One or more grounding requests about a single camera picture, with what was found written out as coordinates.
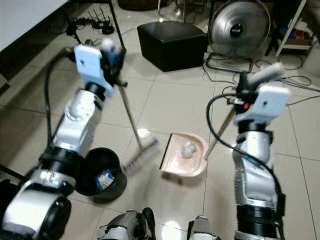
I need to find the round metal floor fan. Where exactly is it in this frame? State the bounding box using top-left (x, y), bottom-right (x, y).
top-left (203, 0), bottom-right (273, 74)

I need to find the beige dustpan with long handle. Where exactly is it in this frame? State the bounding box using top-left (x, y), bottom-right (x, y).
top-left (159, 62), bottom-right (287, 179)

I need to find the broom with thin handle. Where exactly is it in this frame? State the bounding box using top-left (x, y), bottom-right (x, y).
top-left (101, 39), bottom-right (161, 175)

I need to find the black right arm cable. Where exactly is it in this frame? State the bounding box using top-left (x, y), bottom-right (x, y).
top-left (205, 94), bottom-right (287, 240)

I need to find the robot right leg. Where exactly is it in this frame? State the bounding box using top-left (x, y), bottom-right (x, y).
top-left (187, 215), bottom-right (222, 240)

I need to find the black round trash bin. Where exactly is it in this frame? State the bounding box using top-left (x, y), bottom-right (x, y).
top-left (74, 147), bottom-right (129, 203)

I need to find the white shelf frame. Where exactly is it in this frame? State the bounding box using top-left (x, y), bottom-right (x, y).
top-left (274, 0), bottom-right (320, 58)

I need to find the robot leg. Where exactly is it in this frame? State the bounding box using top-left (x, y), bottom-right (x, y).
top-left (187, 215), bottom-right (222, 240)
top-left (97, 207), bottom-right (156, 240)

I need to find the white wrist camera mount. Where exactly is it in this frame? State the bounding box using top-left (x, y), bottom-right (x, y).
top-left (234, 82), bottom-right (291, 126)
top-left (73, 44), bottom-right (115, 99)

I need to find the blue printed wrapper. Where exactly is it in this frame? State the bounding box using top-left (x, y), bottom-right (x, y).
top-left (96, 169), bottom-right (115, 192)

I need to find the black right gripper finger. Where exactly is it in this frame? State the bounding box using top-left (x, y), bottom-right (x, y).
top-left (236, 72), bottom-right (257, 94)

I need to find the black router with antennas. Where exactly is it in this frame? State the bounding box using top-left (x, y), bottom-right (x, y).
top-left (86, 7), bottom-right (115, 36)

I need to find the white table with black legs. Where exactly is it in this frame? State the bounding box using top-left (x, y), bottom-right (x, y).
top-left (0, 0), bottom-right (126, 183)

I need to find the black leather ottoman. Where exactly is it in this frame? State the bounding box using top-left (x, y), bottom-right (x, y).
top-left (136, 20), bottom-right (210, 73)

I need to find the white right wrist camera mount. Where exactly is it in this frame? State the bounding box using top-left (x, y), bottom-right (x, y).
top-left (234, 82), bottom-right (291, 126)

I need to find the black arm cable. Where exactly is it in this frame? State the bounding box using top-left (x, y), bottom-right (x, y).
top-left (205, 94), bottom-right (287, 240)
top-left (43, 46), bottom-right (80, 148)

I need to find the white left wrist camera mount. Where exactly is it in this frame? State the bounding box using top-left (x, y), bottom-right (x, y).
top-left (73, 44), bottom-right (115, 99)

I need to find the black floor cable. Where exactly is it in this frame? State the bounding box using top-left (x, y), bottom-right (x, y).
top-left (202, 54), bottom-right (248, 98)

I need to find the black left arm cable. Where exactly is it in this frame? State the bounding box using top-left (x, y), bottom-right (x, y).
top-left (43, 46), bottom-right (80, 148)

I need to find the robot left leg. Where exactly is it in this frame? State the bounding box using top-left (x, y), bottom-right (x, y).
top-left (97, 207), bottom-right (156, 240)

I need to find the crumpled white paper ball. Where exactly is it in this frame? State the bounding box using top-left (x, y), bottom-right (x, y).
top-left (180, 142), bottom-right (198, 159)

